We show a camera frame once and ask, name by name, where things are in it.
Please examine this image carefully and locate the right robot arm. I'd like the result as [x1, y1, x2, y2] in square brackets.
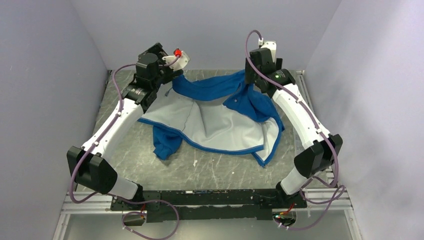
[245, 46, 343, 208]

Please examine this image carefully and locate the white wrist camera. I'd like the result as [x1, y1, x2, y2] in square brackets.
[260, 40, 277, 54]
[162, 48, 191, 71]

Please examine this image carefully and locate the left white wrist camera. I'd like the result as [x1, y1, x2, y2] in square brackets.
[162, 48, 191, 71]

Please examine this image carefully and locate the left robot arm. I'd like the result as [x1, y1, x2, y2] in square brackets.
[66, 42, 190, 210]

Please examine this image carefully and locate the blue zip jacket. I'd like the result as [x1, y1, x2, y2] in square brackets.
[139, 70, 285, 167]

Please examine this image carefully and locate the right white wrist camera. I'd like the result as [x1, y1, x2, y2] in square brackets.
[260, 40, 277, 54]

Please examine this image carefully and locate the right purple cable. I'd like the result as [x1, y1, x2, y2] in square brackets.
[245, 30, 347, 232]

